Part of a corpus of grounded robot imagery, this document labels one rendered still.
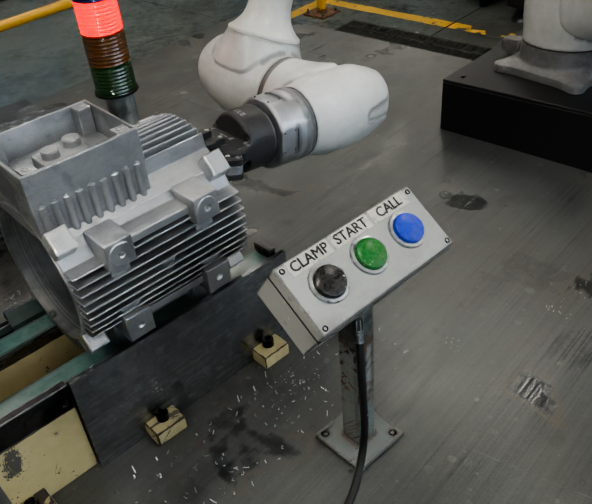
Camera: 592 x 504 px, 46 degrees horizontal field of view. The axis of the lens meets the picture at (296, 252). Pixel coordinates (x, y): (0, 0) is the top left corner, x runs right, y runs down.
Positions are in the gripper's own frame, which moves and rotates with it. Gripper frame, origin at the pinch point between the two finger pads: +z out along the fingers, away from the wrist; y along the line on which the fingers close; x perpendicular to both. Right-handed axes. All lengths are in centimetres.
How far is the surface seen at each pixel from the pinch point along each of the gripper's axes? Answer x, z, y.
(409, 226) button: -1.7, -14.6, 28.0
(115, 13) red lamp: -9.5, -18.6, -27.4
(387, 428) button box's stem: 25.0, -15.6, 27.4
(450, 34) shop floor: 72, -302, -169
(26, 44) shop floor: 91, -143, -370
